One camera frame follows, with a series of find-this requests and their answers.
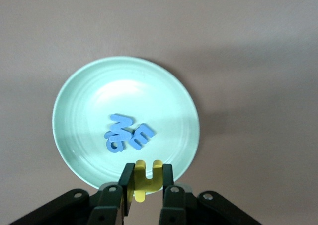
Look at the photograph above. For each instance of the blue foam letter a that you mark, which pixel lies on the blue foam letter a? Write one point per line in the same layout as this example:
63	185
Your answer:
115	145

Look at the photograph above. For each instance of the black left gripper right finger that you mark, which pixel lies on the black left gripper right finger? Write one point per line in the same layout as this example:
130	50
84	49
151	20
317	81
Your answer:
188	207

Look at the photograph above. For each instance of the yellow foam letter n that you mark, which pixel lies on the yellow foam letter n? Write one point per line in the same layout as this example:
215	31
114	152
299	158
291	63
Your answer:
146	184

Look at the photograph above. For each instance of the blue foam letter m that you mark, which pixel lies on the blue foam letter m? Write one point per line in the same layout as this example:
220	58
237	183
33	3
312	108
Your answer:
141	136

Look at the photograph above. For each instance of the green plate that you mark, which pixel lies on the green plate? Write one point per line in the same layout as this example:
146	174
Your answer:
124	96

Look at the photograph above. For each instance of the blue foam letter w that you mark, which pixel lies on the blue foam letter w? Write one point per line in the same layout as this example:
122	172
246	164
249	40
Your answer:
119	127

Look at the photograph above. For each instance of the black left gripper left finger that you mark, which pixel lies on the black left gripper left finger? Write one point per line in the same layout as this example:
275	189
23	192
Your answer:
104	205

